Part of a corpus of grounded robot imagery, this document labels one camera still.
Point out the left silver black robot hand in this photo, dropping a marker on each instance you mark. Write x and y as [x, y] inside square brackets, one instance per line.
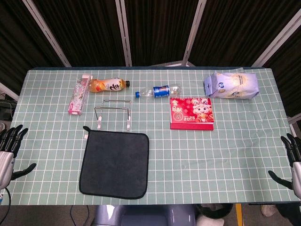
[5, 155]

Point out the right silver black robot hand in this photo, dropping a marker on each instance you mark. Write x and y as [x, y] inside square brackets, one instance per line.
[296, 164]

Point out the blue towel with dark back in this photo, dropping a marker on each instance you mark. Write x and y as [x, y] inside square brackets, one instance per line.
[115, 164]

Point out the lavender robot base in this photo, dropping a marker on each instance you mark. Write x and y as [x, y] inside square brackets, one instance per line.
[141, 216]

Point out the black waste bin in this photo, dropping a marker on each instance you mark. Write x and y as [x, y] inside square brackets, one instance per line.
[221, 210]

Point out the pink floral toothpaste box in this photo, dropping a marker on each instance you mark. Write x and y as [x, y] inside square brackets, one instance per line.
[78, 96]

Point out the lavender tissue pack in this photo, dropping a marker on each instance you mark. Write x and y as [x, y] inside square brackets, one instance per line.
[232, 86]

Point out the green checkered tablecloth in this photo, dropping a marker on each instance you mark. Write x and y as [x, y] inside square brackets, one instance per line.
[188, 153]

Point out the red desk calendar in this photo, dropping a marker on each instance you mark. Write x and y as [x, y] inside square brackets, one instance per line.
[188, 110]

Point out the orange tea drink bottle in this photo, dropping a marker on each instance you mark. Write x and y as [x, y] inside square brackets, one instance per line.
[105, 86]

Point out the clear bottle with blue label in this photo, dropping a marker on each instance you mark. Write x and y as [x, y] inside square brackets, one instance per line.
[161, 91]

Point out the white divider frame post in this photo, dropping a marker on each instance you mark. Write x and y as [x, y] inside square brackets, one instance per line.
[295, 118]
[277, 38]
[8, 91]
[194, 33]
[124, 33]
[47, 33]

